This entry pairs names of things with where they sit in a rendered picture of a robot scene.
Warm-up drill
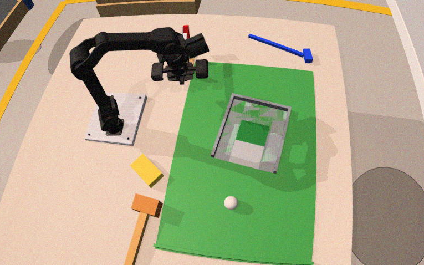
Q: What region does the blue putter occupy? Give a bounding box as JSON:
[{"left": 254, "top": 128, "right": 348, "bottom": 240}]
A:
[{"left": 248, "top": 34, "right": 313, "bottom": 63}]

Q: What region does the green putting mat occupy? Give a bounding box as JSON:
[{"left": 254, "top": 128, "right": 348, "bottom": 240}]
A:
[{"left": 156, "top": 62, "right": 316, "bottom": 262}]

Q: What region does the white golf ball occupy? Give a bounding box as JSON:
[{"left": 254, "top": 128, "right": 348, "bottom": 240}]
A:
[{"left": 224, "top": 196, "right": 238, "bottom": 210}]

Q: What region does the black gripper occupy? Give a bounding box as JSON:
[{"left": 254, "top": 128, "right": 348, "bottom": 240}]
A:
[{"left": 151, "top": 59, "right": 208, "bottom": 81}]

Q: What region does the grey golf putter with red face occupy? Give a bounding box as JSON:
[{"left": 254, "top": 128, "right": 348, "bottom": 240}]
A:
[{"left": 180, "top": 25, "right": 190, "bottom": 85}]

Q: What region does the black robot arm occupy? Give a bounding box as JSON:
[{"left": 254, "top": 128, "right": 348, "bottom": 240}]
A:
[{"left": 69, "top": 27, "right": 209, "bottom": 136}]

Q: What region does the yellow block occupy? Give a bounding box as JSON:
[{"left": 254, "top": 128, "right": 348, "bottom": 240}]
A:
[{"left": 130, "top": 154, "right": 164, "bottom": 188}]

